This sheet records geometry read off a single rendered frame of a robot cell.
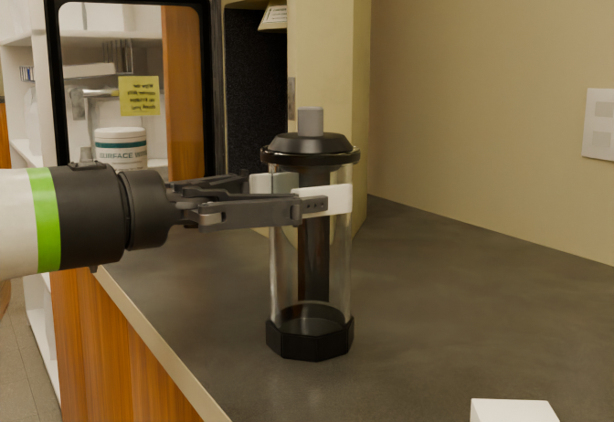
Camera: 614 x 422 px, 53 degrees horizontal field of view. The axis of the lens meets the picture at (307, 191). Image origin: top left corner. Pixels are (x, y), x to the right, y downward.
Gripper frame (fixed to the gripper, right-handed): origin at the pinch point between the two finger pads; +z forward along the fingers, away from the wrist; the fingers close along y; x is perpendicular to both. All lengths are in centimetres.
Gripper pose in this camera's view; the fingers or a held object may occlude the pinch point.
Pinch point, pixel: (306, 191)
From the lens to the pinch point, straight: 66.7
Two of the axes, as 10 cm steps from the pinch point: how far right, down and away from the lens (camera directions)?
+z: 8.6, -0.9, 5.0
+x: -0.1, 9.8, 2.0
